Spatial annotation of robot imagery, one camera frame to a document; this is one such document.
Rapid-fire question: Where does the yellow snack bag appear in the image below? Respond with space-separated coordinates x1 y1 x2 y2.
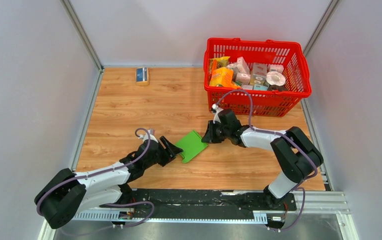
208 56 230 74

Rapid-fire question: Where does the white perforated cable tray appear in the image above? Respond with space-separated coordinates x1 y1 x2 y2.
63 210 268 225

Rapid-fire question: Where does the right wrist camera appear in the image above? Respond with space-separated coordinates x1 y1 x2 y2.
211 104 224 123

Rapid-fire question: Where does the blue yellow sponge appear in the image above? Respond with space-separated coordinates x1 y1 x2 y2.
135 67 149 86

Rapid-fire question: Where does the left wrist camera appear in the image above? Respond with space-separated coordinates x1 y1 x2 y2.
140 128 158 143

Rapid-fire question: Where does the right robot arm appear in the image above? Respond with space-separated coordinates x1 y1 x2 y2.
201 107 324 210

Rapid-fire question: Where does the orange snack box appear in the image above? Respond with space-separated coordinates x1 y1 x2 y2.
209 67 234 88

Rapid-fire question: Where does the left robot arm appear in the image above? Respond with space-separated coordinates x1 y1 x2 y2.
34 135 183 229

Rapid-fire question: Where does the red white carton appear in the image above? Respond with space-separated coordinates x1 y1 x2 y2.
251 62 268 78

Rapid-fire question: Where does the green paper box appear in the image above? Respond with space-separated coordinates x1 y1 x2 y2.
175 130 208 164

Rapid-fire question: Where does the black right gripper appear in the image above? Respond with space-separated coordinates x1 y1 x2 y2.
202 120 231 144

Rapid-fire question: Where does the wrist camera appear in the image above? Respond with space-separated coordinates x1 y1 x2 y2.
211 104 224 123
140 128 158 143

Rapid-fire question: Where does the red shopping basket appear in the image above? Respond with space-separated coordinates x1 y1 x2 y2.
204 37 312 117

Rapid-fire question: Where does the pink white tissue pack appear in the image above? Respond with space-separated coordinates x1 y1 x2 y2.
236 56 250 75

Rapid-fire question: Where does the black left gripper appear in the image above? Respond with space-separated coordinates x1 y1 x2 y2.
143 135 183 169

